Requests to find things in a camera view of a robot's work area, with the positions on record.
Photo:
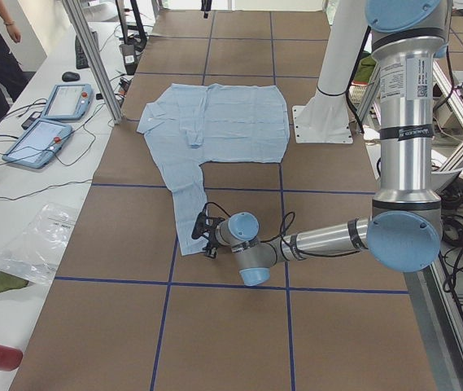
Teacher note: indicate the aluminium frame post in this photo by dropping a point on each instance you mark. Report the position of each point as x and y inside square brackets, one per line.
[90, 47]

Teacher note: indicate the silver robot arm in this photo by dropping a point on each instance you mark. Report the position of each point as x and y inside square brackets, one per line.
[404, 230]

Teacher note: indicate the black keyboard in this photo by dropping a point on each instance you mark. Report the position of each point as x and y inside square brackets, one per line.
[81, 59]

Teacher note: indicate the lower blue teach pendant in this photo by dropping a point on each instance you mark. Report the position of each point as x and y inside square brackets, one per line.
[38, 144]

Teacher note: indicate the white central pillar with base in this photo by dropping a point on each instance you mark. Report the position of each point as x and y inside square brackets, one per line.
[324, 119]

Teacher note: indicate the upper blue teach pendant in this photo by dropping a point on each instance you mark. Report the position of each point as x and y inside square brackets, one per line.
[68, 102]

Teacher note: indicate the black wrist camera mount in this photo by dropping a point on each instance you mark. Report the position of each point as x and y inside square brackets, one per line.
[205, 227]

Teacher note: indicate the clear plastic bag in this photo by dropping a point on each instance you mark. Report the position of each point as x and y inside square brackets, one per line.
[36, 252]

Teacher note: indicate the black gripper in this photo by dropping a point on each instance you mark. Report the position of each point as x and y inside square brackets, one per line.
[213, 238]

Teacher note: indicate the blue teach pendant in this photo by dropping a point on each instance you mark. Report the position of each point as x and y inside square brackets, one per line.
[68, 102]
[38, 144]

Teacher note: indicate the black computer mouse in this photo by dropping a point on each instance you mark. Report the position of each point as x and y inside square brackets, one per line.
[70, 76]

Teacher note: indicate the green cloth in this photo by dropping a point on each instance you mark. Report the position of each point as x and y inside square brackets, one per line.
[11, 282]

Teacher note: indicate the light blue button shirt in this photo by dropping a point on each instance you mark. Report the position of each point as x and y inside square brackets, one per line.
[188, 126]

